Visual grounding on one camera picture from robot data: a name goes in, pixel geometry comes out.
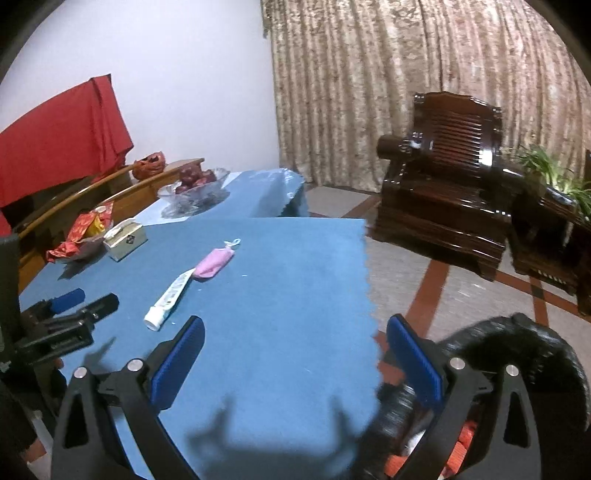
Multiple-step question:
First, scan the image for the red cloth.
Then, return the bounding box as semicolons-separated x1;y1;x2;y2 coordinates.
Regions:
0;74;134;236

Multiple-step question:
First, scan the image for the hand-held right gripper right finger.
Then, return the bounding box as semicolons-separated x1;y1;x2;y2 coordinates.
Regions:
385;314;542;480

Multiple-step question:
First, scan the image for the red gold snack wrapper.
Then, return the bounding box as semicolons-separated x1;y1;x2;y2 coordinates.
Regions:
46;205;115;264

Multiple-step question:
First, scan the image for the large blue tablecloth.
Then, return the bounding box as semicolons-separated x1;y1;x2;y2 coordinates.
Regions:
18;217;384;480

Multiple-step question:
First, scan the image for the white toothpaste tube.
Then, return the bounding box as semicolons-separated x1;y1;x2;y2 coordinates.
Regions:
144;268;197;330

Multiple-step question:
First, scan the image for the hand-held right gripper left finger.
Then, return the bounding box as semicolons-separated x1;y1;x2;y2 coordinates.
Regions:
51;316;206;480

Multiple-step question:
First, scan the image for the bin with black bag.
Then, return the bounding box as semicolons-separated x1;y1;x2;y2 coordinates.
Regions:
360;314;591;480

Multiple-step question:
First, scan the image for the beige patterned curtain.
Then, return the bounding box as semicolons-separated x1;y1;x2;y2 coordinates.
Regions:
261;0;591;195

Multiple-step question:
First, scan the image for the pink fabric pouch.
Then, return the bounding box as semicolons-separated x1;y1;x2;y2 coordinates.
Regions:
193;239;242;281

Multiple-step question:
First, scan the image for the small blue tablecloth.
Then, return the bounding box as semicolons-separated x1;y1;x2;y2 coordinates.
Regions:
139;168;309;227

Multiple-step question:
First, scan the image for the wooden bench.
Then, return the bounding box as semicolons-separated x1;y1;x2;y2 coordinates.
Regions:
9;158;205;296

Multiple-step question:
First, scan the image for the glass fruit bowl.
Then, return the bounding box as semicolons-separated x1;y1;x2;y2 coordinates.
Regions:
157;167;230;217

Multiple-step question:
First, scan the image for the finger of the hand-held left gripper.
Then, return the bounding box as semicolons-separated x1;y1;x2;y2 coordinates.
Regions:
44;293;120;330
21;288;87;324

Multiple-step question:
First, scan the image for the green potted plant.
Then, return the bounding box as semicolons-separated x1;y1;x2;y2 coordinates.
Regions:
512;145;591;208

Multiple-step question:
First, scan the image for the dark wooden armchair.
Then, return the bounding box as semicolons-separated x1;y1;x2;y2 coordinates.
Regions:
367;91;522;280

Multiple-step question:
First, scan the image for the dark wooden side table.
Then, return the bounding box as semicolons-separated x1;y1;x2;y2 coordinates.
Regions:
508;180;591;317

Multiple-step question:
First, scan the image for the gold tissue box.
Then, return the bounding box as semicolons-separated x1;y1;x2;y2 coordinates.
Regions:
102;219;148;262

